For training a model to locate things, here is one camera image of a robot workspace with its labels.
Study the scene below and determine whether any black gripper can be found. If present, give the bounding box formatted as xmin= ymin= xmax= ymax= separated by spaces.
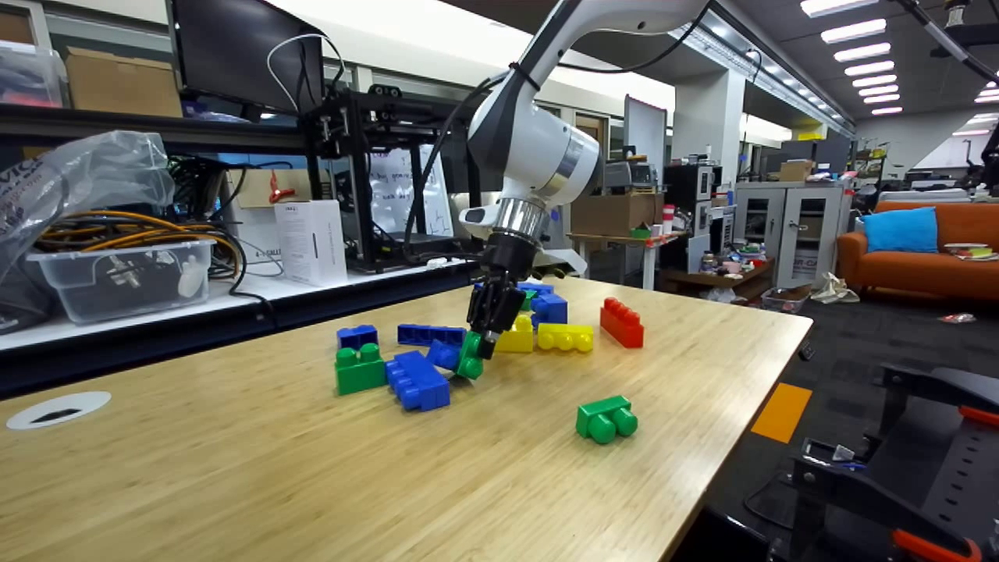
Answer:
xmin=464 ymin=232 xmax=540 ymax=362

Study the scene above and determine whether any square blue toy block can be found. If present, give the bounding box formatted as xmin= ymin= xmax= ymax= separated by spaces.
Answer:
xmin=526 ymin=289 xmax=572 ymax=328

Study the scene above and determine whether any long blue toy block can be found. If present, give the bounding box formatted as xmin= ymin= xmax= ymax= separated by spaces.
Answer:
xmin=383 ymin=350 xmax=455 ymax=415

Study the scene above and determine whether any red toy block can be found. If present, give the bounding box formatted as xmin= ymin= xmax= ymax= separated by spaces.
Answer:
xmin=595 ymin=296 xmax=645 ymax=352

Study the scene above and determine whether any small blue toy block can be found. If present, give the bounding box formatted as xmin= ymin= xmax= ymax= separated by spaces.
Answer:
xmin=335 ymin=323 xmax=381 ymax=352

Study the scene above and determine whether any small white side table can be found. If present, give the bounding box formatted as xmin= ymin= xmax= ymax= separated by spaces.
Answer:
xmin=572 ymin=229 xmax=693 ymax=295

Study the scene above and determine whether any brown cardboard box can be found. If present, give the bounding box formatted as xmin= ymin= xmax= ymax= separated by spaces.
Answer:
xmin=569 ymin=190 xmax=668 ymax=242
xmin=62 ymin=46 xmax=187 ymax=123

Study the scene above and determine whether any white cardboard box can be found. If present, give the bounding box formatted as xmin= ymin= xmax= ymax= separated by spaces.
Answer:
xmin=272 ymin=198 xmax=350 ymax=288

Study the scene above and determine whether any red small object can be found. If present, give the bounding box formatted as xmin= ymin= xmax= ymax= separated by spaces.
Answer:
xmin=265 ymin=170 xmax=298 ymax=207

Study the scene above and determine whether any white shelf board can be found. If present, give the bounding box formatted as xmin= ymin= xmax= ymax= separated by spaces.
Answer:
xmin=0 ymin=259 xmax=478 ymax=357

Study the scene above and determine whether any orange floor marker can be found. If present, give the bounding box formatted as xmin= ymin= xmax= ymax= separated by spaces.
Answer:
xmin=748 ymin=380 xmax=815 ymax=449

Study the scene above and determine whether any white cabinet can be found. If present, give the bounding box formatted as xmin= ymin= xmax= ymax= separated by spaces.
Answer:
xmin=730 ymin=182 xmax=851 ymax=296

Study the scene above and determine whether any black monitor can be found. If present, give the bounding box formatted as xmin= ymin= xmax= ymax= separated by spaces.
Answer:
xmin=167 ymin=0 xmax=327 ymax=120

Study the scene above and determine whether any clear plastic storage bin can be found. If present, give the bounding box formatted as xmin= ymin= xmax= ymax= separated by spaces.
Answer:
xmin=25 ymin=238 xmax=217 ymax=328

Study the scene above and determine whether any black shelf board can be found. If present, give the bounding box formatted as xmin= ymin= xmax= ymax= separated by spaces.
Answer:
xmin=0 ymin=103 xmax=316 ymax=151

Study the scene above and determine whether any black metal stand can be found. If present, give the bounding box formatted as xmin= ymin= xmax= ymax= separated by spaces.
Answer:
xmin=773 ymin=362 xmax=999 ymax=562

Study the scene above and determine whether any blue cushion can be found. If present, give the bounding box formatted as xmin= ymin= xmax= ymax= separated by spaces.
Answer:
xmin=858 ymin=207 xmax=943 ymax=255

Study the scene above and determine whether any orange sofa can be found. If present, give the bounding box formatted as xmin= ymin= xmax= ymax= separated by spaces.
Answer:
xmin=836 ymin=199 xmax=999 ymax=305

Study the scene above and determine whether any clear plastic bag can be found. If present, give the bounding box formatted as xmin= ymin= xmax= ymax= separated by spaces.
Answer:
xmin=0 ymin=128 xmax=181 ymax=314

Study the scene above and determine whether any grey storage box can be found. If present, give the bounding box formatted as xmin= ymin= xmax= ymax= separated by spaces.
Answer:
xmin=0 ymin=42 xmax=64 ymax=108

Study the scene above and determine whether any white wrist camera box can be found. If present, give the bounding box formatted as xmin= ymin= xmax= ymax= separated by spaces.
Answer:
xmin=455 ymin=202 xmax=502 ymax=238

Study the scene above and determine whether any black frame 3D printer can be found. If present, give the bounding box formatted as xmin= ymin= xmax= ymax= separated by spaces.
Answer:
xmin=298 ymin=87 xmax=485 ymax=274

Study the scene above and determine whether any yellow cable bundle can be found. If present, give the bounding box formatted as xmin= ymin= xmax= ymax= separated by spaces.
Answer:
xmin=38 ymin=207 xmax=223 ymax=259

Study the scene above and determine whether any white table cable grommet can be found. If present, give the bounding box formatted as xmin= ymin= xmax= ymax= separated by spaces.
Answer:
xmin=3 ymin=390 xmax=115 ymax=435

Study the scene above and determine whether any orange clamp handle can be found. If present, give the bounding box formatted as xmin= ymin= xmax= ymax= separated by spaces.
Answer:
xmin=886 ymin=524 xmax=985 ymax=562
xmin=955 ymin=404 xmax=999 ymax=435

